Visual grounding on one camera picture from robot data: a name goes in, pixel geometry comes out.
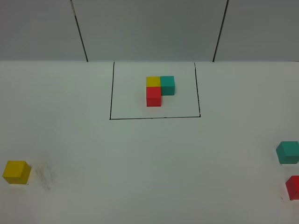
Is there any red template block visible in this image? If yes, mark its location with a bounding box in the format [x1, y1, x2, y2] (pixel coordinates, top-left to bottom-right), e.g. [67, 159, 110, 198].
[146, 86, 162, 107]

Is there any yellow template block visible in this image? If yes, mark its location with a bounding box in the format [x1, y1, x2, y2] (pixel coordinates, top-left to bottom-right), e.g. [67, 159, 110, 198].
[146, 76, 161, 87]

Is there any green template block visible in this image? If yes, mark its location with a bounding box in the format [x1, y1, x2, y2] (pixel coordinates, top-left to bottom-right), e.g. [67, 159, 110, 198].
[160, 76, 175, 96]

